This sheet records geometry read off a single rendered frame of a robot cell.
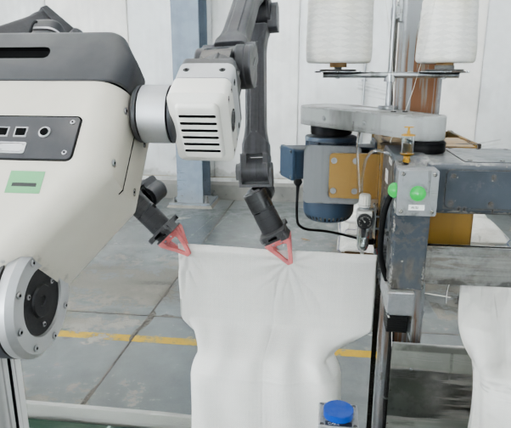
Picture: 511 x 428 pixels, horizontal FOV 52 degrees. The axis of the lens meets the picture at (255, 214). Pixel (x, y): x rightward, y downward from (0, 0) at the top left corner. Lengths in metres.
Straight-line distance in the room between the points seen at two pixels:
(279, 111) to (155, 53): 1.61
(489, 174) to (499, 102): 5.40
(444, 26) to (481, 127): 5.15
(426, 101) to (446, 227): 0.37
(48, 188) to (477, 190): 0.79
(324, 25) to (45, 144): 0.77
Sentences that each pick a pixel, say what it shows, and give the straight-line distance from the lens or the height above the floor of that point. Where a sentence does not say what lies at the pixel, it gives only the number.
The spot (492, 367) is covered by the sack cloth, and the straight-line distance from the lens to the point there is 1.40.
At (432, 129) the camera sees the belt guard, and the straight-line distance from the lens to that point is 1.20.
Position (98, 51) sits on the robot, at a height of 1.54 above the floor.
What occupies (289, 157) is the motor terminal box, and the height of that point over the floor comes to 1.28.
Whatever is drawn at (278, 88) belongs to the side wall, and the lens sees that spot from 6.25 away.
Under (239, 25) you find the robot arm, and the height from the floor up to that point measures 1.60.
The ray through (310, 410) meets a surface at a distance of 1.41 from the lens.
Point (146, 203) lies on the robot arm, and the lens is 1.33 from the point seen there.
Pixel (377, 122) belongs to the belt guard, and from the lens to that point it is 1.28.
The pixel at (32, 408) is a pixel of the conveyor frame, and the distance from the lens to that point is 2.05.
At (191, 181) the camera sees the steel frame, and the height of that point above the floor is 0.31.
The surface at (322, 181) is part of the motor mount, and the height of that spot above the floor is 1.22.
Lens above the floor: 1.51
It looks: 15 degrees down
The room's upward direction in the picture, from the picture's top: straight up
